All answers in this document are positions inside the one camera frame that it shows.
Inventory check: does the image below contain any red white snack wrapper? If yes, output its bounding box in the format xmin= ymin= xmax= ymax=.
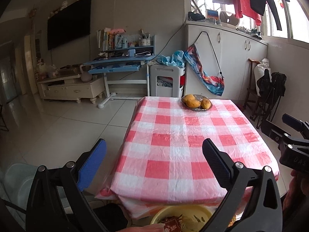
xmin=160 ymin=216 xmax=182 ymax=232

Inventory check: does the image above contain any yellow plastic trash bin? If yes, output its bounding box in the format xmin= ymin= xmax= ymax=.
xmin=150 ymin=205 xmax=212 ymax=231

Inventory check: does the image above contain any person's right hand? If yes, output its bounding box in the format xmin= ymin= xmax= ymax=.
xmin=282 ymin=169 xmax=309 ymax=211

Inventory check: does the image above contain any person's left hand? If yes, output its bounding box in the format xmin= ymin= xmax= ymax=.
xmin=117 ymin=223 xmax=165 ymax=232

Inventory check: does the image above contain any black folded chair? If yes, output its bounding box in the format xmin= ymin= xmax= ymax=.
xmin=250 ymin=69 xmax=287 ymax=129

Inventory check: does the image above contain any dark wooden chair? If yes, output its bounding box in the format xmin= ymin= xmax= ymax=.
xmin=243 ymin=59 xmax=261 ymax=120

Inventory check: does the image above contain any red white checkered tablecloth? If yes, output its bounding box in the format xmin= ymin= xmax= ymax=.
xmin=96 ymin=97 xmax=280 ymax=219

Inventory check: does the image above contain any white bag on chair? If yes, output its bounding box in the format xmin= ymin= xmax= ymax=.
xmin=254 ymin=58 xmax=271 ymax=96

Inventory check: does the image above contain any yellow mango right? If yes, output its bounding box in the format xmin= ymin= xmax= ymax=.
xmin=201 ymin=98 xmax=212 ymax=110

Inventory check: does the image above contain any yellow mango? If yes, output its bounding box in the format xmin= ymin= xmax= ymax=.
xmin=186 ymin=100 xmax=201 ymax=108
xmin=182 ymin=94 xmax=195 ymax=103
xmin=201 ymin=98 xmax=212 ymax=110

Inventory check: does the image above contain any yellow mango front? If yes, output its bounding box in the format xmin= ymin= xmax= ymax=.
xmin=186 ymin=100 xmax=201 ymax=108

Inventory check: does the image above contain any grey plastic chair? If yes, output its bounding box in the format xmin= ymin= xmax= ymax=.
xmin=0 ymin=162 xmax=73 ymax=230

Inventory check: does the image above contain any dark wicker fruit basket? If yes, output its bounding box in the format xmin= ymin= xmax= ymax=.
xmin=181 ymin=94 xmax=213 ymax=112

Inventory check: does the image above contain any yellow mango left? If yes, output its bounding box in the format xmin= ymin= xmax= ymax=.
xmin=182 ymin=94 xmax=195 ymax=103

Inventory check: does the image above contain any cream tv cabinet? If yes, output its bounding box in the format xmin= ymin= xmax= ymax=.
xmin=37 ymin=74 xmax=104 ymax=104

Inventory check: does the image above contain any pink kettlebell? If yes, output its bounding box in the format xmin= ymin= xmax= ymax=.
xmin=80 ymin=64 xmax=92 ymax=82

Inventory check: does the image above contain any white storage cabinet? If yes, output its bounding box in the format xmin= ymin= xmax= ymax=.
xmin=184 ymin=21 xmax=268 ymax=103

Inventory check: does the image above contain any white plastic stool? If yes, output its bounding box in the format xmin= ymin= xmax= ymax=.
xmin=150 ymin=64 xmax=185 ymax=97

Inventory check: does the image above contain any blue children's study desk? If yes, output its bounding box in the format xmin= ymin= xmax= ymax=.
xmin=81 ymin=35 xmax=156 ymax=109

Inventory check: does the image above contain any blue crumpled cloth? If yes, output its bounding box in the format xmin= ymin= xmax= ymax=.
xmin=157 ymin=50 xmax=185 ymax=68

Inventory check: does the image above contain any red hanging garment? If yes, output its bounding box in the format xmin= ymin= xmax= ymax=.
xmin=233 ymin=0 xmax=261 ymax=26

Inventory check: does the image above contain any row of books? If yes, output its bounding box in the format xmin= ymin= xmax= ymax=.
xmin=96 ymin=28 xmax=115 ymax=52

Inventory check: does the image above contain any white pen holder cup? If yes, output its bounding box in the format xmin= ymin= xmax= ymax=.
xmin=139 ymin=38 xmax=151 ymax=47

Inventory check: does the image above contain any pink plush toy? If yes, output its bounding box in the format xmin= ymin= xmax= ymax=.
xmin=110 ymin=28 xmax=126 ymax=35

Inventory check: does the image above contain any black wall television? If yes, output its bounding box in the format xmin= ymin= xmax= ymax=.
xmin=47 ymin=0 xmax=92 ymax=50

